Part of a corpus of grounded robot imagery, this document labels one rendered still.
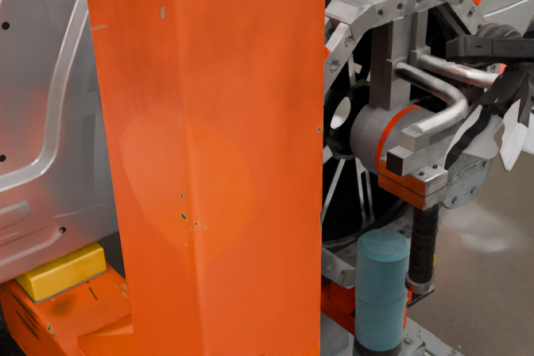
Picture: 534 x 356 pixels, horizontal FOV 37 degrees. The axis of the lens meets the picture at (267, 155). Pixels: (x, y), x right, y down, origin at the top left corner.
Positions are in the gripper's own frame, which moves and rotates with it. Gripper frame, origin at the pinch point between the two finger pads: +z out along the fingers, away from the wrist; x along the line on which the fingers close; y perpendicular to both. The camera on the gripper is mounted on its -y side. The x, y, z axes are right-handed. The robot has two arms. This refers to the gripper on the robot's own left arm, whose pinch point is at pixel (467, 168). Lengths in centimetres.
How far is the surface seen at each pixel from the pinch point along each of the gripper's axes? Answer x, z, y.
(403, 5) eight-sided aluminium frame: 29.3, -24.4, -8.9
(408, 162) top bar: 14.3, 0.1, -1.5
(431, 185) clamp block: 13.9, 1.1, 3.0
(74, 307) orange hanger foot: 46, 43, -28
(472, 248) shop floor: 142, -17, 81
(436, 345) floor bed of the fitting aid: 100, 16, 63
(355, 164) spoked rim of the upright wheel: 55, -4, 5
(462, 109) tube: 17.0, -11.4, 2.9
